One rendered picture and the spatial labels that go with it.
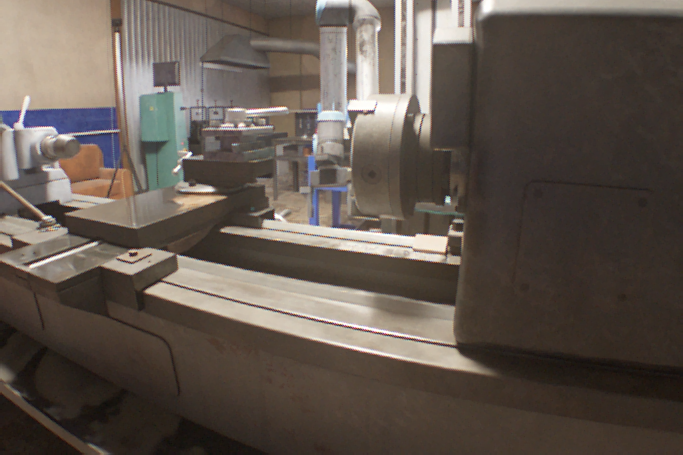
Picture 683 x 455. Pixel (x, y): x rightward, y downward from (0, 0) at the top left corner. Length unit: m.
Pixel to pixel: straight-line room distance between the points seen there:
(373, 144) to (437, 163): 0.12
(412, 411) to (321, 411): 0.17
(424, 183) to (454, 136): 0.19
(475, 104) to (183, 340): 0.72
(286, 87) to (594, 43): 8.46
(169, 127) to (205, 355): 4.69
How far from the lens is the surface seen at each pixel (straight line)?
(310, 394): 0.73
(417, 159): 0.66
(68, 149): 1.46
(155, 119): 5.26
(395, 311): 0.68
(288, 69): 8.82
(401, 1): 1.85
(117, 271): 0.85
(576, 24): 0.51
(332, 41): 1.58
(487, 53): 0.49
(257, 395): 0.81
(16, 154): 1.64
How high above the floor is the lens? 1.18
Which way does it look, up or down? 13 degrees down
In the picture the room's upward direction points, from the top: straight up
